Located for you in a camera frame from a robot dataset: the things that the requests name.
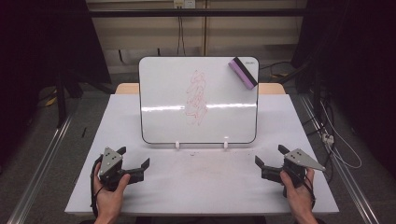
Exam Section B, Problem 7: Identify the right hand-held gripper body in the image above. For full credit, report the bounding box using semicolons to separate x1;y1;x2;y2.
261;147;327;198

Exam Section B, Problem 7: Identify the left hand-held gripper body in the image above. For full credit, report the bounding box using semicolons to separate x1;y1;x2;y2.
98;146;146;192

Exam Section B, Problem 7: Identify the white whiteboard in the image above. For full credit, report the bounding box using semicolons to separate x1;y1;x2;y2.
138;55;261;146

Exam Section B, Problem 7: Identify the purple and black eraser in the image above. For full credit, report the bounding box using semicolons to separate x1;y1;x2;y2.
228;56;259;91

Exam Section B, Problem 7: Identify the person's left hand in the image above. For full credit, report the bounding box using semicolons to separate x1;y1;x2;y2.
92;161;132;219

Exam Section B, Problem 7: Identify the person's right hand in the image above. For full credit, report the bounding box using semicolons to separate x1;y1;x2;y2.
279;167;318;219

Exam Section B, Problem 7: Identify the black metal stand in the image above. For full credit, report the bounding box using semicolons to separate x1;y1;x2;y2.
53;70;84;129

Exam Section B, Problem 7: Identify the dark curtain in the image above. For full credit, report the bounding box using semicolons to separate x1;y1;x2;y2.
0;0;112;167
290;0;396;180

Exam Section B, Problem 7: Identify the black horizontal bar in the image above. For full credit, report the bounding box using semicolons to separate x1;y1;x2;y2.
88;8;308;19

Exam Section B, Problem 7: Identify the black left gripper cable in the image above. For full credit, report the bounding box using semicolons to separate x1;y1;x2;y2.
89;154;105;218

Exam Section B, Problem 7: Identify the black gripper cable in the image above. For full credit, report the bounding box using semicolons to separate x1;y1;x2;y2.
89;154;105;218
303;174;318;210

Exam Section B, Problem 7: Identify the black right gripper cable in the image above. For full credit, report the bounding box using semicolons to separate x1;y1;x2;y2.
303;174;318;210

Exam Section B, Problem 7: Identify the aluminium floor rail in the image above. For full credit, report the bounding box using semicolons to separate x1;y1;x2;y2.
6;113;75;224
299;94;380;224

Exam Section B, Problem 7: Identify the bundle of black floor cables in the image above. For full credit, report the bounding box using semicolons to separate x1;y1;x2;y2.
305;92;336;185

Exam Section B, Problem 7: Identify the white floor cable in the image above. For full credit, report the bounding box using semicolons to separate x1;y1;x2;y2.
319;101;364;170

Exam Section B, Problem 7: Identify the black hanging cable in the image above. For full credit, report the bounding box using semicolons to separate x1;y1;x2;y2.
176;16;187;57

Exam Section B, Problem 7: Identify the white wall socket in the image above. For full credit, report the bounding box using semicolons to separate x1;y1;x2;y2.
173;0;197;9

